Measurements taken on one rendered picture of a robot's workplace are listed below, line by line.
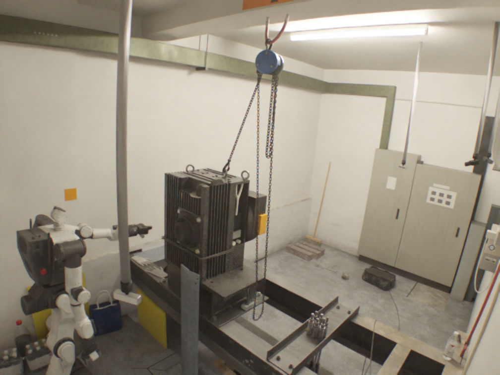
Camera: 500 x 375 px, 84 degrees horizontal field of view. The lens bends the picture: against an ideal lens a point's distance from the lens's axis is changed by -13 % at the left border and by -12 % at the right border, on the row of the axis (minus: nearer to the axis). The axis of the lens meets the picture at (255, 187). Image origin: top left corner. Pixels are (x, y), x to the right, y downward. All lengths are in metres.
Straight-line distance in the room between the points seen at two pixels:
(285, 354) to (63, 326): 1.41
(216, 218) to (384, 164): 2.97
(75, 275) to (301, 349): 1.44
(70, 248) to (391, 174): 3.94
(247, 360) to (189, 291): 0.62
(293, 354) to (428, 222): 2.96
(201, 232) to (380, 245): 3.22
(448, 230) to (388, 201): 0.89
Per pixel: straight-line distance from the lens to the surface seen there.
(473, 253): 4.59
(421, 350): 2.53
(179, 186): 2.33
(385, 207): 4.70
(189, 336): 2.49
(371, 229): 4.84
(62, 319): 2.23
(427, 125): 4.70
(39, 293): 2.10
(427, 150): 4.69
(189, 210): 2.26
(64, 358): 2.37
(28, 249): 1.93
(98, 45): 2.76
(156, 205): 3.32
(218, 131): 3.64
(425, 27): 2.64
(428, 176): 4.48
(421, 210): 4.56
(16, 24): 2.62
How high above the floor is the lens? 2.13
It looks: 14 degrees down
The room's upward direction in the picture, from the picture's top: 5 degrees clockwise
